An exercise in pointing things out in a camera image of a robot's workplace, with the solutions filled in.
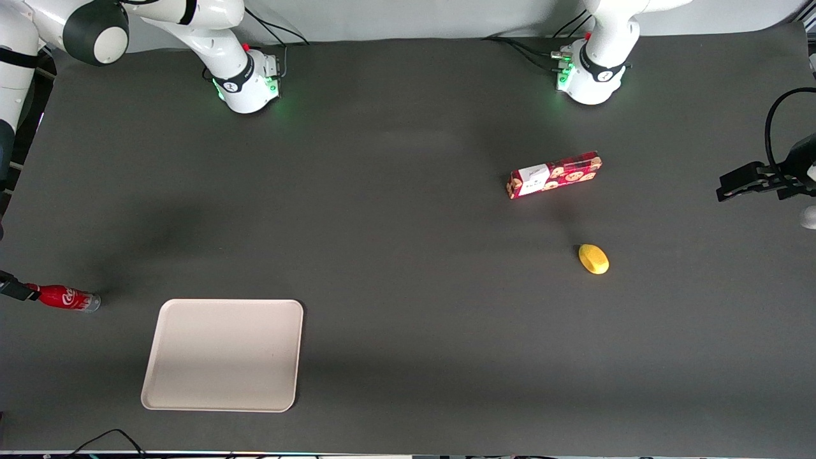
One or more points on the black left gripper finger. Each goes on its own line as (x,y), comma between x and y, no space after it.
(743,172)
(739,190)

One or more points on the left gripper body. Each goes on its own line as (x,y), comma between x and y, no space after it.
(798,159)

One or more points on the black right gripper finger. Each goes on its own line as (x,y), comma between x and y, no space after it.
(11,279)
(19,292)

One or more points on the red coke bottle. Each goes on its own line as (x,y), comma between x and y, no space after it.
(67,298)

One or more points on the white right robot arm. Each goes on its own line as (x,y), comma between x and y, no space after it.
(210,38)

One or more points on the beige plastic tray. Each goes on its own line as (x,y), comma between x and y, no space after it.
(223,357)

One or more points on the yellow lemon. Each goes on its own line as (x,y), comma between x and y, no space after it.
(593,259)

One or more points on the red cookie box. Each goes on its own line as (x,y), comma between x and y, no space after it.
(554,174)

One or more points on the dark grey table mat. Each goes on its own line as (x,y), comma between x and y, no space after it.
(408,287)

